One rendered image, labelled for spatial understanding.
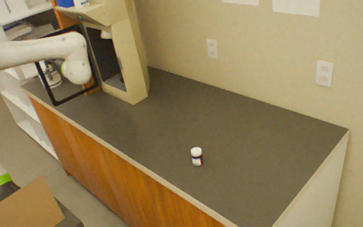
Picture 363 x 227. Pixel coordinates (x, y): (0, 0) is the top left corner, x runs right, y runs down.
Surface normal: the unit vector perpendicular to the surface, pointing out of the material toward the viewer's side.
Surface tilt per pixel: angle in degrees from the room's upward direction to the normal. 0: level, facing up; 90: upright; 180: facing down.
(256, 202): 0
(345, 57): 90
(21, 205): 90
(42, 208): 90
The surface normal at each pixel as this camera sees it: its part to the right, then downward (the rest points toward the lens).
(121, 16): 0.71, 0.30
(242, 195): -0.15, -0.82
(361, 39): -0.69, 0.49
